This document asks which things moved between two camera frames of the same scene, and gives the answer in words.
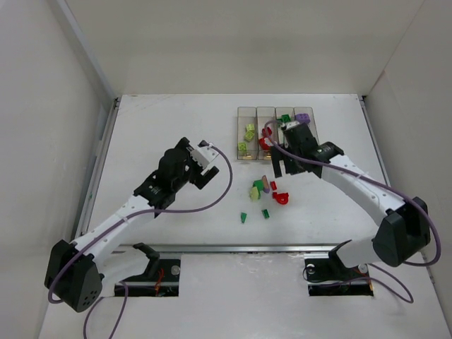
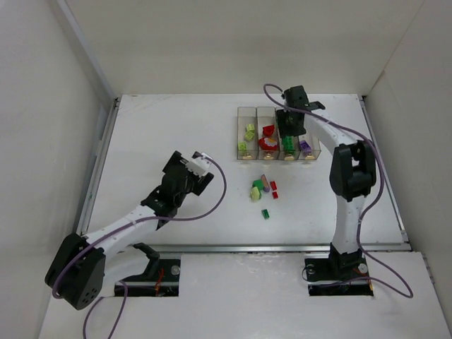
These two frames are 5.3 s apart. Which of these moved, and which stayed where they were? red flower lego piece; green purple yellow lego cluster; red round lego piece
Moved: red round lego piece
Stayed: red flower lego piece; green purple yellow lego cluster
